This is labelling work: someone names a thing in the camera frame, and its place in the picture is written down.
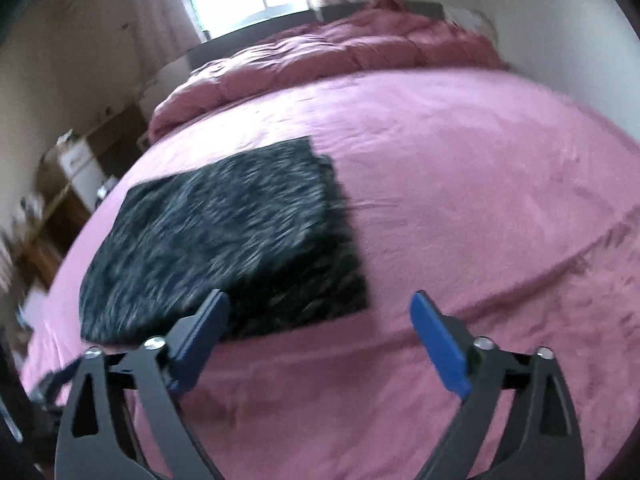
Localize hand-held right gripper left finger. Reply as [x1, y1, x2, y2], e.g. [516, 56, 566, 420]
[55, 289, 231, 480]

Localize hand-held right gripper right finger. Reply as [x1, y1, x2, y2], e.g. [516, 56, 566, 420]
[410, 290, 586, 480]

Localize black patterned pants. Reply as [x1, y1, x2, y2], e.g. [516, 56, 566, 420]
[79, 136, 371, 346]

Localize pink bed sheet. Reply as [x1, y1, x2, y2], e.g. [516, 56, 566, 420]
[20, 62, 640, 480]

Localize wooden desk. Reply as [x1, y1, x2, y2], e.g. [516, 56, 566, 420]
[7, 104, 151, 306]

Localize white cardboard box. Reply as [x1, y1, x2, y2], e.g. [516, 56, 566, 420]
[56, 139, 110, 211]

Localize grey bed headboard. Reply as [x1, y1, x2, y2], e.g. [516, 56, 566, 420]
[186, 1, 447, 72]

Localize dark pink quilt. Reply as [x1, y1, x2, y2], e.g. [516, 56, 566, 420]
[147, 0, 506, 143]

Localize white cloth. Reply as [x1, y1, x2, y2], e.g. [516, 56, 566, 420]
[444, 5, 498, 43]

